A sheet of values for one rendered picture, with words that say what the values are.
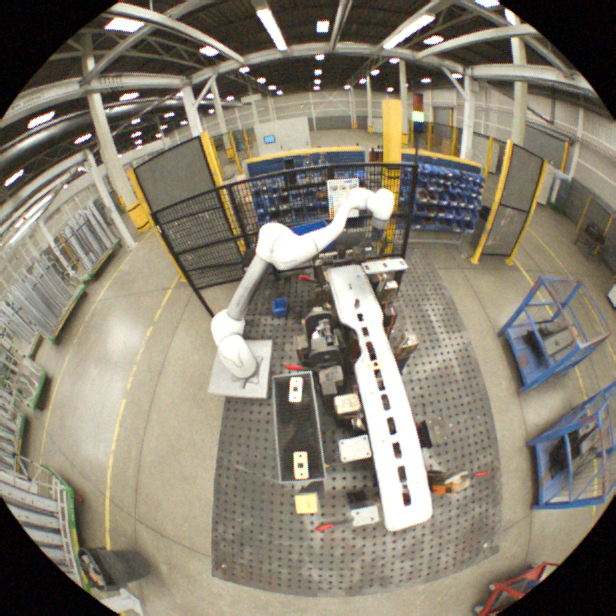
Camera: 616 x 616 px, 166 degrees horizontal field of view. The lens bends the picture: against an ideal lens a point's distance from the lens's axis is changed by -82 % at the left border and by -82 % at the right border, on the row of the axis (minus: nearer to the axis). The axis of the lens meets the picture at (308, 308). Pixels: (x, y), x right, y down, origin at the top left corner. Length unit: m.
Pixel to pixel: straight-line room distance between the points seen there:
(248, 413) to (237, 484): 0.42
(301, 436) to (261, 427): 0.55
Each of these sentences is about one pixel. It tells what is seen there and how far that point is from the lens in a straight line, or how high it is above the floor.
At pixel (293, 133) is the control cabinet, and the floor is 1.49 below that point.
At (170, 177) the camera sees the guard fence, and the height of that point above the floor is 1.63.
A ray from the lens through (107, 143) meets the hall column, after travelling 8.10.
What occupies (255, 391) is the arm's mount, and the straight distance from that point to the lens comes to 1.24.
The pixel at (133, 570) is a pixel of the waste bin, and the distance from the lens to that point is 2.93.
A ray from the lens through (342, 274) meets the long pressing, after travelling 1.28.
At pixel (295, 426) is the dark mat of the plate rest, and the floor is 1.16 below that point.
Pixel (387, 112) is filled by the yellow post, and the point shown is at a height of 1.90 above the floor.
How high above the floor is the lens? 1.85
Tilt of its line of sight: 50 degrees down
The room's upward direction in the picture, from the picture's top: 10 degrees counter-clockwise
